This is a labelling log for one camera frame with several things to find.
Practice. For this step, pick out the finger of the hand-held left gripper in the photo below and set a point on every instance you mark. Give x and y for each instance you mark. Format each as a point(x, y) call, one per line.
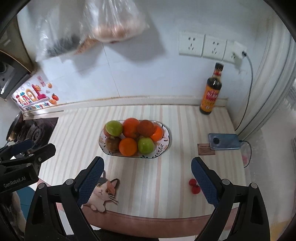
point(44, 151)
point(18, 146)

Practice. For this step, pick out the black frying pan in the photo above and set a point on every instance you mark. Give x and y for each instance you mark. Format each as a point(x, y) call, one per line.
point(13, 125)

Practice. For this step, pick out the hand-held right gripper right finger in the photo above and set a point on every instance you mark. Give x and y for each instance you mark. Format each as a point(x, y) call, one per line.
point(204, 183)

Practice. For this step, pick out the white wall socket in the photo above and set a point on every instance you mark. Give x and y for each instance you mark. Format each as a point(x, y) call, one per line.
point(191, 44)
point(228, 52)
point(214, 47)

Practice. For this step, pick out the dark sauce bottle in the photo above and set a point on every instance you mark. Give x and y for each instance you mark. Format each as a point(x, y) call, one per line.
point(211, 92)

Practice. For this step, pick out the oval floral ceramic plate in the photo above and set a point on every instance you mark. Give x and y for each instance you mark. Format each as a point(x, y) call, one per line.
point(161, 148)

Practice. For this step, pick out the blue smartphone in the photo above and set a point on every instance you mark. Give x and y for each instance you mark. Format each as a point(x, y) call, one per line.
point(224, 141)

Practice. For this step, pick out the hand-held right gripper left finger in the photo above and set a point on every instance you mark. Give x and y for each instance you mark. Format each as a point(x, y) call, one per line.
point(90, 183)

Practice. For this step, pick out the striped cat print tablecloth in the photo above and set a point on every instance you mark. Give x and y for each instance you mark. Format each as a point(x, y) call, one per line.
point(173, 171)

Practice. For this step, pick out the black range hood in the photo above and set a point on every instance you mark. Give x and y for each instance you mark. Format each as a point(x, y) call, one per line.
point(11, 58)

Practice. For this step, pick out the frosted glass sliding door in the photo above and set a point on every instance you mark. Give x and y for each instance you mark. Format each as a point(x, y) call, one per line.
point(277, 115)

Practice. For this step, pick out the white charger plug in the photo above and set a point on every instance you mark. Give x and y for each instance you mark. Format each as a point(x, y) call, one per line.
point(239, 54)

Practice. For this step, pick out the brown card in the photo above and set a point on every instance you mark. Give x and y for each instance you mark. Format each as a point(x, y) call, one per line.
point(205, 149)

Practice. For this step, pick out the red cherry tomato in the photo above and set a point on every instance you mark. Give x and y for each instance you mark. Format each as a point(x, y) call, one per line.
point(192, 182)
point(196, 189)

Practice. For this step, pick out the colourful wall sticker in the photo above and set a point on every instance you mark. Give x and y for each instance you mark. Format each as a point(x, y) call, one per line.
point(34, 95)

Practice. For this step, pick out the plastic bag with dark contents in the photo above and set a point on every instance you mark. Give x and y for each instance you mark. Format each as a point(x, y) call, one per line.
point(57, 34)

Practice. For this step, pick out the large orange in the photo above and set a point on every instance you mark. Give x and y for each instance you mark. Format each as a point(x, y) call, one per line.
point(128, 147)

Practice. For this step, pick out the reddish brown round fruit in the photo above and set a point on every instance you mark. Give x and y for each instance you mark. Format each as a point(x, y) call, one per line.
point(146, 128)

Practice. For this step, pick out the green apple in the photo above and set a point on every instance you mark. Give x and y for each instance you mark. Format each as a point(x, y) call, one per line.
point(146, 145)
point(113, 128)

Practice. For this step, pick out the black gas stove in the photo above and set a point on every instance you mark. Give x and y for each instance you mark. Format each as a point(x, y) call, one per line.
point(37, 132)

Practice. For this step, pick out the person's left forearm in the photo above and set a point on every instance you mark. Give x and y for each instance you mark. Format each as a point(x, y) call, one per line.
point(16, 208)

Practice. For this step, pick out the plastic bag with eggs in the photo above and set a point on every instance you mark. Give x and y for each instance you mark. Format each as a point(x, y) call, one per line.
point(115, 23)

